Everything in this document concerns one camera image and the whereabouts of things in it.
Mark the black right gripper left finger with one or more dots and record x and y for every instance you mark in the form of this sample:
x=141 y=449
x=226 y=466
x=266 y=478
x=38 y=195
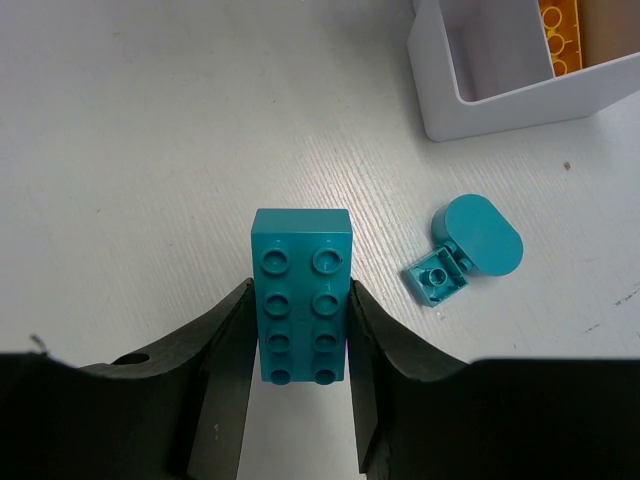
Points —
x=173 y=409

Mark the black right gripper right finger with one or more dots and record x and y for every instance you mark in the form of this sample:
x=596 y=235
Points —
x=420 y=413

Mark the small teal lego brick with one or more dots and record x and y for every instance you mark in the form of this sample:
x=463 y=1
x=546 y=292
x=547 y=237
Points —
x=434 y=278

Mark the teal rectangular lego brick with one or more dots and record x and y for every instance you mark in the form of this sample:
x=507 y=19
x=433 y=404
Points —
x=302 y=278

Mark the yellow lego brick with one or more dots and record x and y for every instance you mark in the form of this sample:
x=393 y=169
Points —
x=561 y=24

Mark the teal rounded lego brick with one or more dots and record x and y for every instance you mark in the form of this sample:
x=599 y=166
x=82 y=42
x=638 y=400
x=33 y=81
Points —
x=478 y=236

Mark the white divided container right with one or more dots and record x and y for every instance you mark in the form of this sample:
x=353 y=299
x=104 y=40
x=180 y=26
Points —
x=484 y=67

